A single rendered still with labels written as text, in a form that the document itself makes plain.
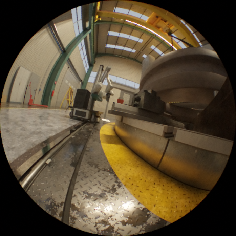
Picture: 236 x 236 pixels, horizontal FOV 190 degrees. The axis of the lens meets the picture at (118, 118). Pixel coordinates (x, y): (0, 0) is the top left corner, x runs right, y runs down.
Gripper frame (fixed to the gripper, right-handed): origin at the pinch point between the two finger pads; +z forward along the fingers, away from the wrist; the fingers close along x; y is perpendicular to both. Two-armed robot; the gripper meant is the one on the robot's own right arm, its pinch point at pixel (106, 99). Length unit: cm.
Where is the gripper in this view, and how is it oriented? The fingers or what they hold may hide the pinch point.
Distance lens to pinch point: 191.9
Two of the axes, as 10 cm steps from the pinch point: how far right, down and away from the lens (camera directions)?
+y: -9.8, -1.9, -0.2
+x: 0.2, 0.4, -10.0
